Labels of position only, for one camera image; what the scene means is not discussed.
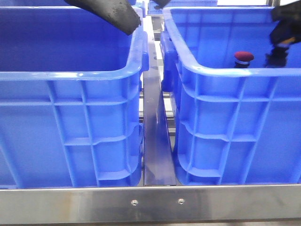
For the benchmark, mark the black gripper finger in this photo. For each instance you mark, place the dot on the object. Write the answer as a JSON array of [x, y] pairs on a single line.
[[118, 13], [161, 3]]

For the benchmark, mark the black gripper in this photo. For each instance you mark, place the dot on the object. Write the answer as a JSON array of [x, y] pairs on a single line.
[[288, 30]]

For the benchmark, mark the red mushroom push button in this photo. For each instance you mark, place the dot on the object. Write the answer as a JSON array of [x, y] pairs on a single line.
[[243, 59]]

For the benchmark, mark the yellow mushroom push button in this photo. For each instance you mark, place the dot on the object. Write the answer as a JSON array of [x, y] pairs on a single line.
[[278, 55]]

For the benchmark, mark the low blue crate far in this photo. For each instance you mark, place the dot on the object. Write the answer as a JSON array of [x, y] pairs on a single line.
[[154, 9]]

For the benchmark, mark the large blue plastic bin left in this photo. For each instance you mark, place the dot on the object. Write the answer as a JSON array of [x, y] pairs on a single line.
[[69, 99]]

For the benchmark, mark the large blue plastic bin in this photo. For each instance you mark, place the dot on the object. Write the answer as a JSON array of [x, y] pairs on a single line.
[[234, 126], [69, 99]]

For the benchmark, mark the large blue plastic bin right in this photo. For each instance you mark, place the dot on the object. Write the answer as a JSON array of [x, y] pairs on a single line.
[[234, 126]]

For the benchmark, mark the steel centre divider bar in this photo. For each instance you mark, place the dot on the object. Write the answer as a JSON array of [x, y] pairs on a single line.
[[158, 162]]

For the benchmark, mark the steel shelf rail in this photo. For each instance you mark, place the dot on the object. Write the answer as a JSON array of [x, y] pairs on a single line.
[[150, 204]]

